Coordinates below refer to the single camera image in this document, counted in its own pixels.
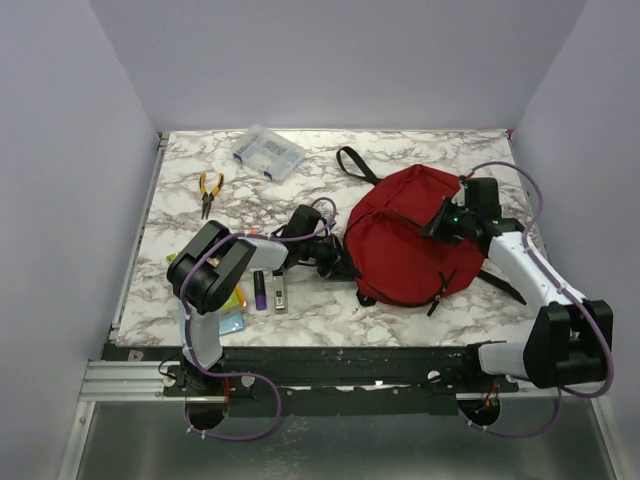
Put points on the clear plastic organizer box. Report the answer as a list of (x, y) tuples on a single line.
[(267, 153)]

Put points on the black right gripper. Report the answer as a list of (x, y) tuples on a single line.
[(436, 228)]

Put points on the silver black stapler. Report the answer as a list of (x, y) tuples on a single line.
[(280, 292)]

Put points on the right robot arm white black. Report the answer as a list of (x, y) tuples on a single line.
[(569, 340)]

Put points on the purple black highlighter marker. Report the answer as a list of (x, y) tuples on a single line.
[(260, 290)]

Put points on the red backpack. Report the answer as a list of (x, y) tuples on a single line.
[(392, 262)]

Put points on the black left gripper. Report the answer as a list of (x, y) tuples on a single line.
[(337, 265)]

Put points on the yellow black pliers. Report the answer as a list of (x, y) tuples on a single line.
[(209, 195)]

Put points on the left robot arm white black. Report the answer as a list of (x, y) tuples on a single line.
[(207, 271)]

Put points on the light blue notebook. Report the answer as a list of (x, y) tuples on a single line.
[(228, 323)]

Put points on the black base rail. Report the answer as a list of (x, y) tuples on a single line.
[(323, 381)]

